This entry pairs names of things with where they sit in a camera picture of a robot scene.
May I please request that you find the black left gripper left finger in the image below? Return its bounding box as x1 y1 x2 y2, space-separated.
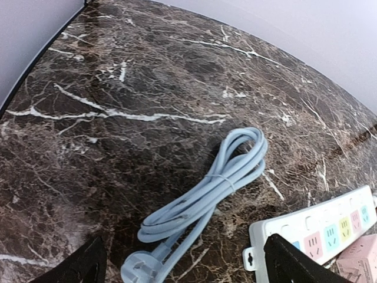
31 236 107 283

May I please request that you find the light blue coiled power cable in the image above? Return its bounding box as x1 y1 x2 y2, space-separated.
120 127 269 283

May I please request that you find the pink cube socket adapter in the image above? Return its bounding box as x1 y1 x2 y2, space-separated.
336 234 377 283

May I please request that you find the white multicolour power strip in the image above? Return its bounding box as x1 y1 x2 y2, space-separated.
243 185 376 282

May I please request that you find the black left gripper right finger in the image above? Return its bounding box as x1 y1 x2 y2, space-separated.
264 234 349 283

